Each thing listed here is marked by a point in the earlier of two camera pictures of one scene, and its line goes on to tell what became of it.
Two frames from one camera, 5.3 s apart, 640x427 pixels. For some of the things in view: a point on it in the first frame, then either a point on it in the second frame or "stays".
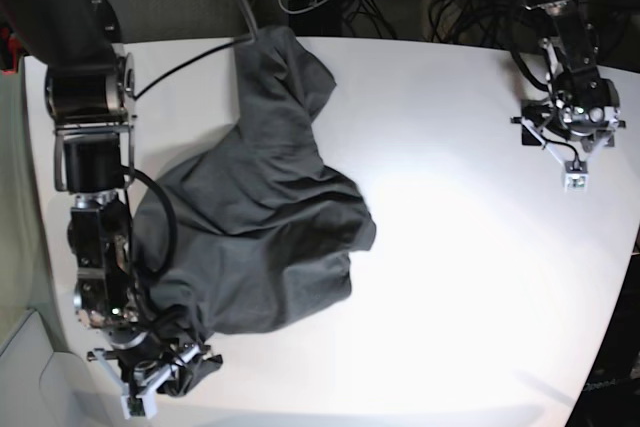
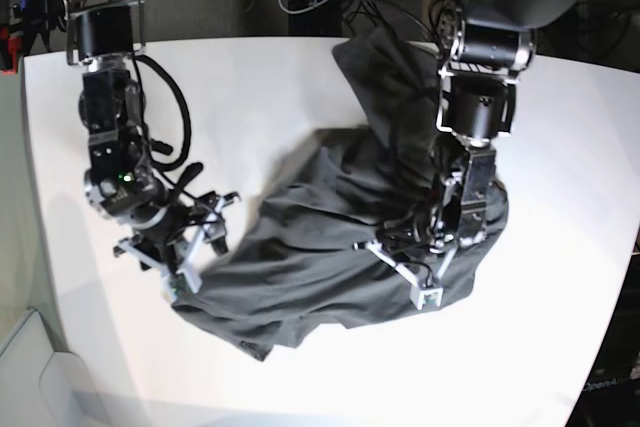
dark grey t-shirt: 253,229 → 357,223
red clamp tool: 12,50 stays
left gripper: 142,355 → 160,221
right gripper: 588,106 → 459,206
